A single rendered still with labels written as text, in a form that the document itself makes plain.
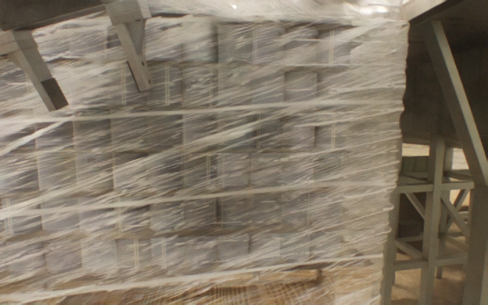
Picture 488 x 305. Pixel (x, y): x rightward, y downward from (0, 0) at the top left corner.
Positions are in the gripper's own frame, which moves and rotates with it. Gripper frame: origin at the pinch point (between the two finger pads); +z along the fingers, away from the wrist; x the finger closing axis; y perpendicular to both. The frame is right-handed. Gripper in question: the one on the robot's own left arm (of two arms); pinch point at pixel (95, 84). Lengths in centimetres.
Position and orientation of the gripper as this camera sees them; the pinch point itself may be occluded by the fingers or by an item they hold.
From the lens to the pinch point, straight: 39.7
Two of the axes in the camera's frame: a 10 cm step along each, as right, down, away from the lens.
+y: 0.0, -4.7, 8.8
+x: -9.8, 1.8, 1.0
